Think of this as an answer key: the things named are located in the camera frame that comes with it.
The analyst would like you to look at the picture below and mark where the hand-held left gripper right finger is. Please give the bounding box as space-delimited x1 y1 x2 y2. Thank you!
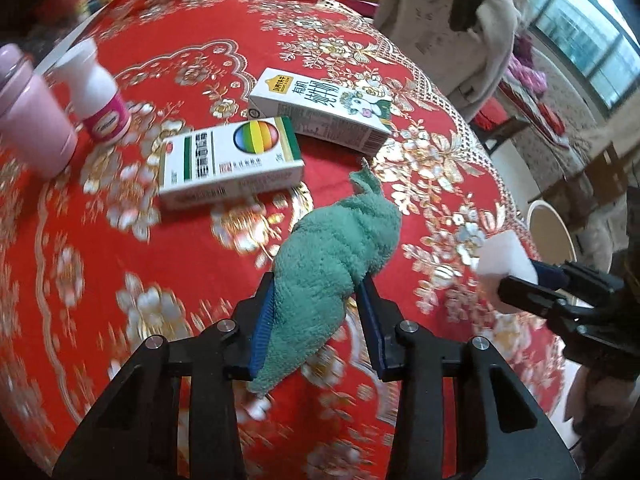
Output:
357 277 581 480

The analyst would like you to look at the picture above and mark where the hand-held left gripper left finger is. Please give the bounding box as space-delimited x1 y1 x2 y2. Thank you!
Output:
52 272 277 480

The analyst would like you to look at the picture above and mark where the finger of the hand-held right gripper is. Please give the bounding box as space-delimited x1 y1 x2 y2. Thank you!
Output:
530 259 627 292
497 275 572 318

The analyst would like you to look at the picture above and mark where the white sponge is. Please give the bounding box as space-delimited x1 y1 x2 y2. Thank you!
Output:
475 230 539 309

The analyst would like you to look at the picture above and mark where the cream plastic bucket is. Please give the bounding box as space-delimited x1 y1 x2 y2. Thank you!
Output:
526 199 577 264

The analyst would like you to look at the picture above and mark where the green towel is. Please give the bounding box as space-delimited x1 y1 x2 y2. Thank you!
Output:
245 157 404 396

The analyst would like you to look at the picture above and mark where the white crumpled tissue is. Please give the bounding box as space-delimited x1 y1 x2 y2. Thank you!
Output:
234 391 274 422

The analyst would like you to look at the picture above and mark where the brown wooden chair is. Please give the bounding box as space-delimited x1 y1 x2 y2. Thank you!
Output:
525 139 637 213

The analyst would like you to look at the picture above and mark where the red gold floral tablecloth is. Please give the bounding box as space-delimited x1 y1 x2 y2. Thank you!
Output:
0 0 567 480

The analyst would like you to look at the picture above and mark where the small dark wooden chair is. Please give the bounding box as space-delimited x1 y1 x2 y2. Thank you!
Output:
477 115 532 157

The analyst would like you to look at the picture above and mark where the floral covered sofa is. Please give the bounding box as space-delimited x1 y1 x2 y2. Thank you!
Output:
500 52 640 213

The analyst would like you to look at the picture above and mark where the red seat cushion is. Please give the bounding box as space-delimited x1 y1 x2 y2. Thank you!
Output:
472 95 521 133

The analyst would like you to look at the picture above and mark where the white green medicine box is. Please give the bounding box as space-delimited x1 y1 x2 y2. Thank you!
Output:
158 115 306 211

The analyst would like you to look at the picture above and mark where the pink blanket pile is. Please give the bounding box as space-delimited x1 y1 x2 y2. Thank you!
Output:
509 35 549 95

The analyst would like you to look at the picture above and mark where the white milk carton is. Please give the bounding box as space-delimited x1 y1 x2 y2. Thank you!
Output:
248 67 394 156

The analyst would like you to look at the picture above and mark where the barred window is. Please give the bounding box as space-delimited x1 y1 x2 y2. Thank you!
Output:
529 0 640 112

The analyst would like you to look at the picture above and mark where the grey white coat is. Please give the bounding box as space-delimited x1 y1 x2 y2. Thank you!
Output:
372 0 519 122

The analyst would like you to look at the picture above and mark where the white spray bottle pink label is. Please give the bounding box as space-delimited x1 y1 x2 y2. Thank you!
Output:
49 38 133 146

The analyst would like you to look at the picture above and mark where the pink cup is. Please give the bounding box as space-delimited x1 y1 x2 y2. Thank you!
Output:
0 42 79 182

